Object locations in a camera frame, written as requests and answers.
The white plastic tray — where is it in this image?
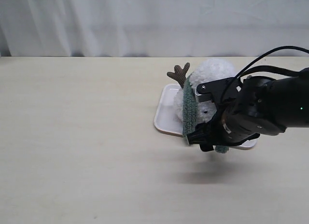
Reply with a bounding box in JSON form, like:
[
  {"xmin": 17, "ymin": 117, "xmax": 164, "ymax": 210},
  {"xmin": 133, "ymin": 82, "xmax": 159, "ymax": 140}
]
[{"xmin": 154, "ymin": 84, "xmax": 257, "ymax": 153}]

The white plush snowman toy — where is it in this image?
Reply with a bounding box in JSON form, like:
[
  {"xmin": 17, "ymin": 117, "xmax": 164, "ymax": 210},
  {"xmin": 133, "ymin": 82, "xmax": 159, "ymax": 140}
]
[{"xmin": 167, "ymin": 59, "xmax": 253, "ymax": 125}]

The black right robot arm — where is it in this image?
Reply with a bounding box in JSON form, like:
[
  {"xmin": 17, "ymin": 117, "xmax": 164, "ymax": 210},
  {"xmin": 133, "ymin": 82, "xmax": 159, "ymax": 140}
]
[{"xmin": 185, "ymin": 65, "xmax": 309, "ymax": 152}]

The green fuzzy scarf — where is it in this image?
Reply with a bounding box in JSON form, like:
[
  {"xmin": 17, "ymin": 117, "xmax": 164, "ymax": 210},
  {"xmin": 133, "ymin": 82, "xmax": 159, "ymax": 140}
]
[{"xmin": 182, "ymin": 75, "xmax": 217, "ymax": 145}]

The white backdrop curtain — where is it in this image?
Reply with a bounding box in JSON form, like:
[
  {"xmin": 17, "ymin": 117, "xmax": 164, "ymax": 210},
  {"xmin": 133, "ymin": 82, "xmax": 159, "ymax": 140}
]
[{"xmin": 0, "ymin": 0, "xmax": 309, "ymax": 57}]

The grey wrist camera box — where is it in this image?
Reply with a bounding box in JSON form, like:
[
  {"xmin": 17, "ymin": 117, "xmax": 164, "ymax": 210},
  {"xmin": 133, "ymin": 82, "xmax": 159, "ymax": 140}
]
[{"xmin": 195, "ymin": 87, "xmax": 212, "ymax": 103}]

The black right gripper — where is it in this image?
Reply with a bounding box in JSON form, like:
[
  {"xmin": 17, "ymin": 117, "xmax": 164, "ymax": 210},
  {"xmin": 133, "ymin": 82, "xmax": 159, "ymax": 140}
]
[{"xmin": 186, "ymin": 76, "xmax": 286, "ymax": 152}]

